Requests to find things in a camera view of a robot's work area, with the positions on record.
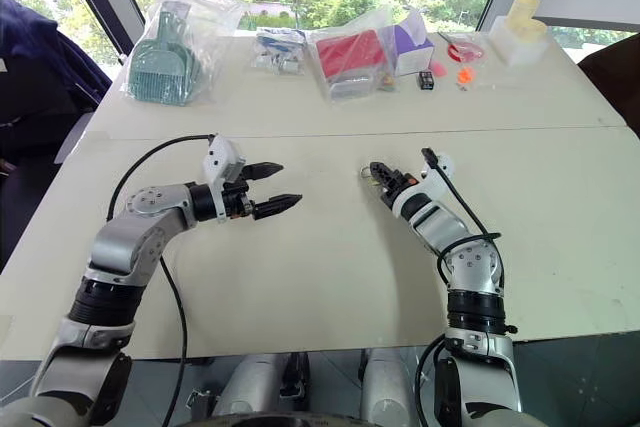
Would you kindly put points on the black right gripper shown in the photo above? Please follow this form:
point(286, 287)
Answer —
point(400, 186)

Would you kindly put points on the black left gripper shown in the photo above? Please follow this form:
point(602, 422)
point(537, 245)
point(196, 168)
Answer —
point(236, 198)

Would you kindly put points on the small brass padlock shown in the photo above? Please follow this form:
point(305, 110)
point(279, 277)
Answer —
point(366, 174)

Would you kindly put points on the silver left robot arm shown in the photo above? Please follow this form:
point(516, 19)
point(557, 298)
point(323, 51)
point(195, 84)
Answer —
point(125, 242)

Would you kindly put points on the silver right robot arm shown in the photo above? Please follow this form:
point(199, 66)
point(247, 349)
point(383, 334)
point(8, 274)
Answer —
point(472, 267)

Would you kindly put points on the green plastic dustpan set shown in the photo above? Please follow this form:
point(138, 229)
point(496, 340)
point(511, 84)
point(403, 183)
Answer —
point(160, 67)

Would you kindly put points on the small colourful toy figure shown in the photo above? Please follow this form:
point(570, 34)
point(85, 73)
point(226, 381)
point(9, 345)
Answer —
point(387, 82)

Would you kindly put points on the small black box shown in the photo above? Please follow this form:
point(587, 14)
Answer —
point(426, 81)

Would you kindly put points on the small pink object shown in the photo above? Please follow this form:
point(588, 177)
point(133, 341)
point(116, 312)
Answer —
point(437, 68)

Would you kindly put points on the clear bag with red box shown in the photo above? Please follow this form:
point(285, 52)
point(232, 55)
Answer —
point(347, 59)

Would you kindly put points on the small orange object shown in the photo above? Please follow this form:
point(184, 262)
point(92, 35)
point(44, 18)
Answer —
point(465, 76)

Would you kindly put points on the purple and white tissue box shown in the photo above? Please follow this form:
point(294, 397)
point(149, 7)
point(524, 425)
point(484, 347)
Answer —
point(412, 47)

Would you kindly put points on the bag of small blue-white parts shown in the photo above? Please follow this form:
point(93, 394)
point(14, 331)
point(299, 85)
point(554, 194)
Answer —
point(277, 51)

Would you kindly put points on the green scoop in plastic bag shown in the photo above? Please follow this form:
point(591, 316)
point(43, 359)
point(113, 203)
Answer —
point(210, 37)

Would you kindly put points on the silver left robot thigh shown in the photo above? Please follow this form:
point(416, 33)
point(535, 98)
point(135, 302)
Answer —
point(255, 382)

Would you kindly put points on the silver robot thigh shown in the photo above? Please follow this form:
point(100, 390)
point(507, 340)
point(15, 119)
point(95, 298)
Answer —
point(389, 387)
point(255, 382)

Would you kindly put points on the silver right robot thigh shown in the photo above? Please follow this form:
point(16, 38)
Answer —
point(389, 387)

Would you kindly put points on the dark robot torso rim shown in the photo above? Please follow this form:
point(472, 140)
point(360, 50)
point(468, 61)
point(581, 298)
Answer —
point(280, 420)

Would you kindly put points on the dark brown chair back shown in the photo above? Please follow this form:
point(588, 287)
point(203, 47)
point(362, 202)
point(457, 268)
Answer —
point(612, 77)

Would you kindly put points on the dark blue jacket on chair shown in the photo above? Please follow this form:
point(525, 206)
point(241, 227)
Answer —
point(35, 72)

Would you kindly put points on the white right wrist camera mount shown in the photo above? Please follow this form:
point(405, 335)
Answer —
point(436, 186)

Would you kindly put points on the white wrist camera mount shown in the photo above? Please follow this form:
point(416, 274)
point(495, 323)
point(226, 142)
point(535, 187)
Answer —
point(220, 159)
point(436, 186)

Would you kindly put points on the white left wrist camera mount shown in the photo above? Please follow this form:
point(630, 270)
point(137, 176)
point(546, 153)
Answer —
point(220, 159)

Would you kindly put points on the dark window frame post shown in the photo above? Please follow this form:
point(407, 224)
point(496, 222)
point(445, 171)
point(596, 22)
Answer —
point(90, 2)

